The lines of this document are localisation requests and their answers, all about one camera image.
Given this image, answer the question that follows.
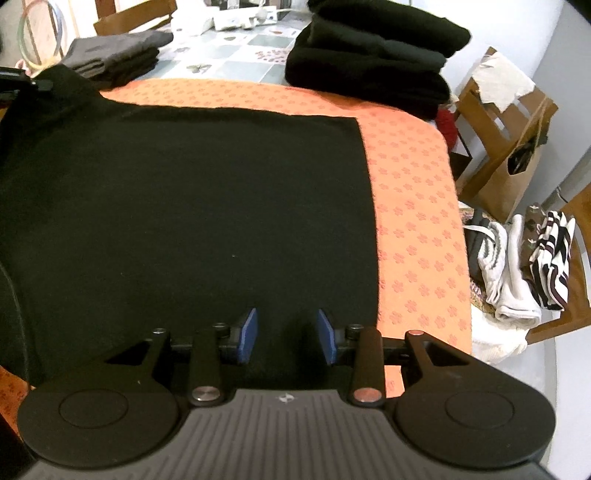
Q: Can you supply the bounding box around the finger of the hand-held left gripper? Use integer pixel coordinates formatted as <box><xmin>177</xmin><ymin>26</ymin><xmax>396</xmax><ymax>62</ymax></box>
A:
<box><xmin>0</xmin><ymin>66</ymin><xmax>54</xmax><ymax>92</ymax></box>

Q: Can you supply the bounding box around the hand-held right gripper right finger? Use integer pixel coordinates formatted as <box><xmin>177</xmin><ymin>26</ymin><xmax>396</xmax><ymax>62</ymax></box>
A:
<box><xmin>316</xmin><ymin>308</ymin><xmax>469</xmax><ymax>408</ymax></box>

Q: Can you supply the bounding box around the stack of black folded clothes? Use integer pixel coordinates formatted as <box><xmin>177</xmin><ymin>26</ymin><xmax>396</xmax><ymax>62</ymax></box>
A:
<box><xmin>285</xmin><ymin>0</ymin><xmax>472</xmax><ymax>122</ymax></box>

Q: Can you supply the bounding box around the pile of white clothes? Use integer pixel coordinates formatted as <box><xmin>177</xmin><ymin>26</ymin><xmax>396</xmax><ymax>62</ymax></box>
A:
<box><xmin>470</xmin><ymin>215</ymin><xmax>542</xmax><ymax>366</ymax></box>

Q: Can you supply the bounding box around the red cloth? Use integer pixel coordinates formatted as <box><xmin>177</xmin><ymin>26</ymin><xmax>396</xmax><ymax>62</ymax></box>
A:
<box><xmin>436</xmin><ymin>106</ymin><xmax>458</xmax><ymax>149</ymax></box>

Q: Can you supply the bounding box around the brown paper bag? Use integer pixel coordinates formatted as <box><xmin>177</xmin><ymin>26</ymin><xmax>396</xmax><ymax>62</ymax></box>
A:
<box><xmin>455</xmin><ymin>46</ymin><xmax>560</xmax><ymax>205</ymax></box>
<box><xmin>475</xmin><ymin>138</ymin><xmax>548</xmax><ymax>223</ymax></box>

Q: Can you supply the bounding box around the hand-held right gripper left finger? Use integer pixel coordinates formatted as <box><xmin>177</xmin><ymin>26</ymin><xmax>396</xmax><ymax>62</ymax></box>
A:
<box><xmin>104</xmin><ymin>307</ymin><xmax>259</xmax><ymax>408</ymax></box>

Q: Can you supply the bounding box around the white tissue box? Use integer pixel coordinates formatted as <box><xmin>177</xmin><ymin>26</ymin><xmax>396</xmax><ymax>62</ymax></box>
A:
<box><xmin>171</xmin><ymin>9</ymin><xmax>216</xmax><ymax>36</ymax></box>

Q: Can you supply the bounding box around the orange flower patterned mat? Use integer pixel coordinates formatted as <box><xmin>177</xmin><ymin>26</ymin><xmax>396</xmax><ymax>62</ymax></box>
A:
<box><xmin>0</xmin><ymin>78</ymin><xmax>474</xmax><ymax>437</ymax></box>

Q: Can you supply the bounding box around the torn white cloth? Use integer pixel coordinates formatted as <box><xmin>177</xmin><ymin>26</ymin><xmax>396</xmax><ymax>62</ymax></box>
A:
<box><xmin>471</xmin><ymin>52</ymin><xmax>537</xmax><ymax>112</ymax></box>

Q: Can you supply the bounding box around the tile patterned tablecloth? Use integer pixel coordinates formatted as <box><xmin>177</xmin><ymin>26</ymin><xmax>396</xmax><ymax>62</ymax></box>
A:
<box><xmin>148</xmin><ymin>9</ymin><xmax>320</xmax><ymax>86</ymax></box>

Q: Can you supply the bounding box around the grey folded garment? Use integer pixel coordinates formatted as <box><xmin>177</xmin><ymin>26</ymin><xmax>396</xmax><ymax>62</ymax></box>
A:
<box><xmin>60</xmin><ymin>30</ymin><xmax>174</xmax><ymax>77</ymax></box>

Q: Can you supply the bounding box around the white power strip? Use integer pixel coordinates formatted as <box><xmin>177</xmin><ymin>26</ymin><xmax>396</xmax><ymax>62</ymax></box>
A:
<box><xmin>213</xmin><ymin>4</ymin><xmax>278</xmax><ymax>31</ymax></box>

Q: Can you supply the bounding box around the colourful hula hoop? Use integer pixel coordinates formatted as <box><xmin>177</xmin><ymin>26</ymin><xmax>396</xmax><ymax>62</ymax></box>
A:
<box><xmin>17</xmin><ymin>0</ymin><xmax>68</xmax><ymax>71</ymax></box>

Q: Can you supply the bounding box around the black knit sweater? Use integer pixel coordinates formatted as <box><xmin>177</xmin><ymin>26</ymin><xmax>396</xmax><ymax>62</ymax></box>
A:
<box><xmin>0</xmin><ymin>65</ymin><xmax>385</xmax><ymax>389</ymax></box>

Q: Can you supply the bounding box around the black box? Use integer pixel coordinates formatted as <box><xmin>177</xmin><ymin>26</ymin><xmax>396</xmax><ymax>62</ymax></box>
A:
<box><xmin>450</xmin><ymin>148</ymin><xmax>472</xmax><ymax>186</ymax></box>

